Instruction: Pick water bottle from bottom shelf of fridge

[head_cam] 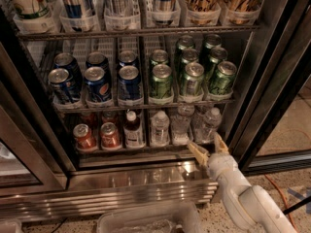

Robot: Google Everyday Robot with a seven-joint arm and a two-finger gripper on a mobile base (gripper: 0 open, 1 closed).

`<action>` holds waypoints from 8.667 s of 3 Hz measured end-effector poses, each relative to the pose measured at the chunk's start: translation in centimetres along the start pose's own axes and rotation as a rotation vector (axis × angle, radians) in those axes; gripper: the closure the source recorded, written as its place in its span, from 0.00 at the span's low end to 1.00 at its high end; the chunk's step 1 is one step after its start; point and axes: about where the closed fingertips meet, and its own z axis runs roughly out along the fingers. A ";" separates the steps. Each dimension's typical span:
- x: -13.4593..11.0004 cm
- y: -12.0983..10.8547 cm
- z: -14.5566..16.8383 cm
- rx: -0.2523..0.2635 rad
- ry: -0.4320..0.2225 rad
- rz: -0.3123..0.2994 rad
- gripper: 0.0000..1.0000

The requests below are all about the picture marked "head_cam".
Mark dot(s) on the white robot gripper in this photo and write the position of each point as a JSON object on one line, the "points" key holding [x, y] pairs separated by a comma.
{"points": [[221, 167]]}

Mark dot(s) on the clear water bottle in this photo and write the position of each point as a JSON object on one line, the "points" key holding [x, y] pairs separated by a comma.
{"points": [[181, 123], [206, 125], [159, 129]]}

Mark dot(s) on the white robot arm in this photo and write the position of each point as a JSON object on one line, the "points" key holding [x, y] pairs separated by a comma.
{"points": [[246, 204]]}

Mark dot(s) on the fridge glass door right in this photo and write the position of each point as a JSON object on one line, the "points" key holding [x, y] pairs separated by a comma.
{"points": [[274, 67]]}

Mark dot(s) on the fridge glass door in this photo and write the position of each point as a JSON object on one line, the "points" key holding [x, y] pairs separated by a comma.
{"points": [[30, 130], [274, 67]]}

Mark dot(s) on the brown drink bottle white label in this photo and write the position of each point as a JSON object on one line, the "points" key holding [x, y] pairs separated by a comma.
{"points": [[133, 131]]}

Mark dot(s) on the stainless steel fridge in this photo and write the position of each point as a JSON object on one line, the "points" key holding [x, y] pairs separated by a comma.
{"points": [[102, 181]]}

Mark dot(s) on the fridge glass door left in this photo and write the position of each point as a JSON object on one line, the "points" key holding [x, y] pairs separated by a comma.
{"points": [[30, 130]]}

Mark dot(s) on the green soda can front right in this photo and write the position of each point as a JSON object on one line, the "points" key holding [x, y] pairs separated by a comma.
{"points": [[222, 79]]}

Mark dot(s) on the green soda can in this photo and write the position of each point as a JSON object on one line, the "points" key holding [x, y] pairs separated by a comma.
{"points": [[216, 56], [188, 56], [192, 79], [161, 82], [184, 42], [158, 57], [222, 79], [210, 41]]}

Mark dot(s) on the green soda can front middle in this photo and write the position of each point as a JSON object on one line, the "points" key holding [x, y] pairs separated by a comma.
{"points": [[192, 79]]}

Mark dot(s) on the clear plastic bin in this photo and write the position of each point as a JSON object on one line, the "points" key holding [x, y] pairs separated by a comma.
{"points": [[156, 218]]}

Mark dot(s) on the green soda can front left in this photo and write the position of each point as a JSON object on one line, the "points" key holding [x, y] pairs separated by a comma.
{"points": [[161, 82]]}

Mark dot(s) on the red soda can right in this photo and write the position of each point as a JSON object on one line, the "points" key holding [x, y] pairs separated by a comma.
{"points": [[110, 136]]}

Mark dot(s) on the red soda can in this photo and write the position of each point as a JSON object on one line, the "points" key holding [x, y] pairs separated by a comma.
{"points": [[110, 136], [85, 141]]}

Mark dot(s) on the blue pepsi can front right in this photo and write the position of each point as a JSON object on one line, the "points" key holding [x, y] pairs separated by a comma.
{"points": [[129, 83]]}

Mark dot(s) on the blue pepsi can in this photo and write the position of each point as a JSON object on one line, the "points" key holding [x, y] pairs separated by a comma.
{"points": [[97, 83], [70, 63], [128, 57], [64, 86], [129, 83], [97, 59]]}

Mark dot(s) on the green soda can rear left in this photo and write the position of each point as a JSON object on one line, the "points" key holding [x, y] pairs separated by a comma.
{"points": [[158, 57]]}

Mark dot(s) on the black tripod leg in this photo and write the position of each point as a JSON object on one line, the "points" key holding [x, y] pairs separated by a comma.
{"points": [[297, 205]]}

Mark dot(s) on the green soda can back right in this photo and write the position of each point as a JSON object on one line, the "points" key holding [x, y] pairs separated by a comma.
{"points": [[210, 41]]}

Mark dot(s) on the green soda can back middle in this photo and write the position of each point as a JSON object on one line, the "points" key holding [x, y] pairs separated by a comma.
{"points": [[184, 42]]}

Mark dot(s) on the blue pepsi can rear right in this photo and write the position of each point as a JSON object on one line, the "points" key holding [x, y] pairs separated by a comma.
{"points": [[128, 57]]}

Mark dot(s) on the red soda can left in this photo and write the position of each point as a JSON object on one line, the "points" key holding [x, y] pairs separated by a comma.
{"points": [[85, 141]]}

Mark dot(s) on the blue pepsi can front middle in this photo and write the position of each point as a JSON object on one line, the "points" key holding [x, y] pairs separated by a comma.
{"points": [[97, 83]]}

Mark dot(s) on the blue pepsi can rear middle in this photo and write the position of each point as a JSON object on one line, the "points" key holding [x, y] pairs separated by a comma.
{"points": [[97, 59]]}

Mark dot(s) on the blue pepsi can front left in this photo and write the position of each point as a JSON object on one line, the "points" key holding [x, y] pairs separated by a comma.
{"points": [[64, 86]]}

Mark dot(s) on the blue pepsi can rear left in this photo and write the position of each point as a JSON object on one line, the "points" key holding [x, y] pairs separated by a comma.
{"points": [[70, 63]]}

